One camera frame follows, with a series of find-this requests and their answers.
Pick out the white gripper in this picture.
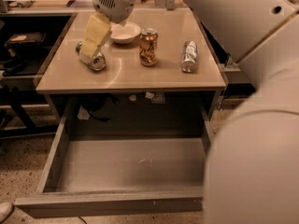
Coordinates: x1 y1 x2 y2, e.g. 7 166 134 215
79 0 135 63

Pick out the green soda can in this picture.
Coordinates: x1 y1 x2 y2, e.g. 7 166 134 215
76 42 106 72

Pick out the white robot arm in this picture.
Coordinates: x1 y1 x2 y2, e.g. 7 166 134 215
182 0 299 224

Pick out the orange soda can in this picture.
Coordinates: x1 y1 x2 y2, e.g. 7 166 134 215
139 28 158 66

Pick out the grey cabinet with tan top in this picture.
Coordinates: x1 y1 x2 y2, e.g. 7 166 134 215
35 8 228 123

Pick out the silver blue soda can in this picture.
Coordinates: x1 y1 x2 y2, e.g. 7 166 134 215
181 41 198 73

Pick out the grey open drawer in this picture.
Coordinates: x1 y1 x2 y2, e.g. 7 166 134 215
15 98 213 218

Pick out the white bowl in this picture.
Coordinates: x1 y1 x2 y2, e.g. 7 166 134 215
111 21 141 44

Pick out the black object on shelf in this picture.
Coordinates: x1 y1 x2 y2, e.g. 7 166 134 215
6 32 45 44

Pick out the white shoe tip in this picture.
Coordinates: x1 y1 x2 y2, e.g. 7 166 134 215
0 202 13 223

